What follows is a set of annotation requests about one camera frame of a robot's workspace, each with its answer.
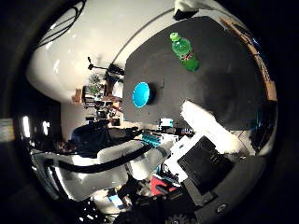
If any black camera tripod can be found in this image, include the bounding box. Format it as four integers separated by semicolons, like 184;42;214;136
87;56;125;77

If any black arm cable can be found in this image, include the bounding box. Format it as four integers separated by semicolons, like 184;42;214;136
45;143;154;175

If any wooden desk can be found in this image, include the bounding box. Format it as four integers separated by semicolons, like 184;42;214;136
220;16;278;103

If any green potted plant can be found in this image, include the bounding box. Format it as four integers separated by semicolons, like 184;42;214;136
87;73;103;95

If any person in dark clothes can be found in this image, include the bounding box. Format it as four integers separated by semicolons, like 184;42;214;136
70;121;110;155

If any red plastic item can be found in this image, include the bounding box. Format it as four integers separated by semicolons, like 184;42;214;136
150;175;179;196

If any teal slotted rack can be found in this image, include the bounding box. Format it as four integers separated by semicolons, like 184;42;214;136
141;132;164;147

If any blue bowl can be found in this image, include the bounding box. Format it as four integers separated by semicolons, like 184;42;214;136
132;81;157;109

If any green soda bottle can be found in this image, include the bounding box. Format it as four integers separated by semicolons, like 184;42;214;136
169;32;200;73

